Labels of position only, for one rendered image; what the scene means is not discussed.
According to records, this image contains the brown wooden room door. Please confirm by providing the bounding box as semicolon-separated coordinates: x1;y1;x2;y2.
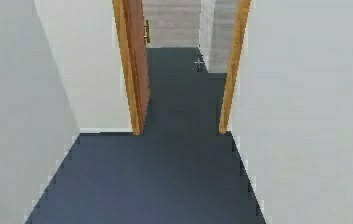
121;0;152;125

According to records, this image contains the light wooden door frame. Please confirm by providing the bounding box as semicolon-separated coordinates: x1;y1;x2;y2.
112;0;253;136

